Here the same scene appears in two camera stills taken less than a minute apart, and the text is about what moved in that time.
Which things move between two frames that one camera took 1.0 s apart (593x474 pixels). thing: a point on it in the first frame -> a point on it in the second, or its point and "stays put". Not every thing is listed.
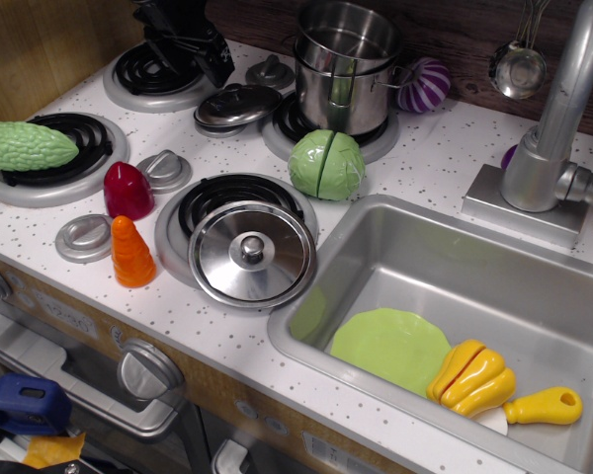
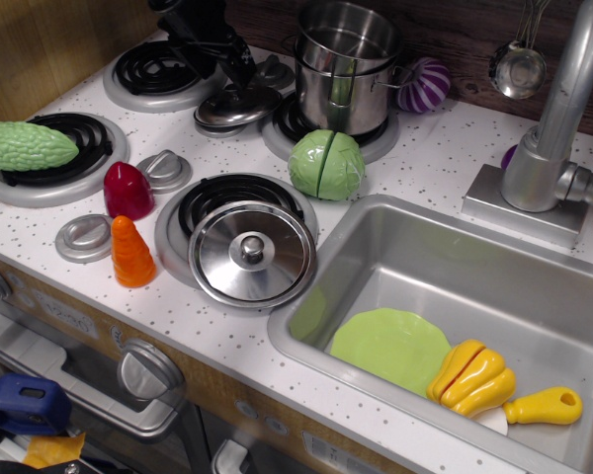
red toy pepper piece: (127, 193) stays put
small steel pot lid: (236, 103) stays put
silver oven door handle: (9, 345) stays put
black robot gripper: (184, 23) -> (199, 25)
